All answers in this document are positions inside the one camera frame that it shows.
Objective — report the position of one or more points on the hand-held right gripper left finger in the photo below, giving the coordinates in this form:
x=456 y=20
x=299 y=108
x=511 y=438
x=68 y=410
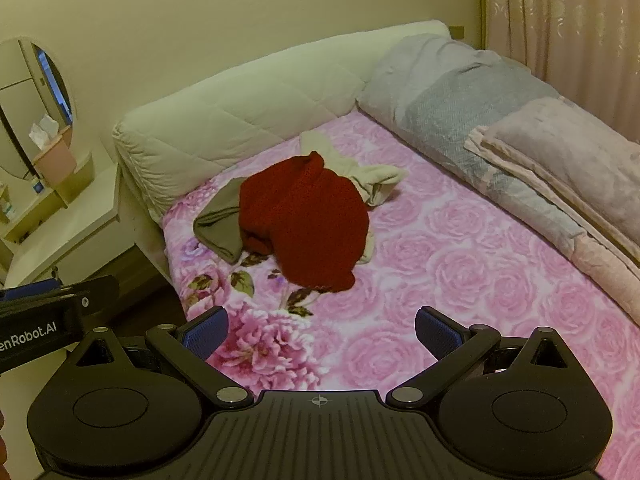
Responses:
x=205 y=332

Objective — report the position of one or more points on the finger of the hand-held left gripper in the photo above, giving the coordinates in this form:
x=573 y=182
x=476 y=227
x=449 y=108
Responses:
x=31 y=291

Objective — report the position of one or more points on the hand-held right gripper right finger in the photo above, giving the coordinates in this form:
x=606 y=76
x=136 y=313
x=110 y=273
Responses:
x=440 y=332

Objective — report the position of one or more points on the pink patterned curtain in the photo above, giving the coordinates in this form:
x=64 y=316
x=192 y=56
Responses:
x=560 y=25

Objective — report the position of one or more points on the red patterned knit sweater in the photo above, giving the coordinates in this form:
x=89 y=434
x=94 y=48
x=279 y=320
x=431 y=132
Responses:
x=300 y=220

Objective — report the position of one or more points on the cream crumpled garment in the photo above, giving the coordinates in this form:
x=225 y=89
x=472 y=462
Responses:
x=370 y=175

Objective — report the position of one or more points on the oval mirror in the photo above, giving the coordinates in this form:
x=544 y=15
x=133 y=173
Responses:
x=25 y=110

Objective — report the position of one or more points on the white dressing table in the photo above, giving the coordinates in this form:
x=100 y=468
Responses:
x=60 y=240

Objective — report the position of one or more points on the pale pink folded blanket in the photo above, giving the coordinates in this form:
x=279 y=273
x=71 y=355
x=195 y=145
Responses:
x=575 y=160

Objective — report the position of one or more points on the pink tissue box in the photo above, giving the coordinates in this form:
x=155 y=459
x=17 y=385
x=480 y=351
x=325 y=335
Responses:
x=55 y=160

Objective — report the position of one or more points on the white quilted bed headboard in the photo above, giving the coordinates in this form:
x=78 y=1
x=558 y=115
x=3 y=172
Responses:
x=250 y=95

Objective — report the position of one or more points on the olive grey cloth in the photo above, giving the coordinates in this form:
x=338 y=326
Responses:
x=220 y=230

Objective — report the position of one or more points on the pink floral bed blanket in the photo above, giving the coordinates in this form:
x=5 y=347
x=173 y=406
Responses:
x=450 y=260

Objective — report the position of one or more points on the folded grey-pink duvet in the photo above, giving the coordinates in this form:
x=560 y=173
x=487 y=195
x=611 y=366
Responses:
x=440 y=90

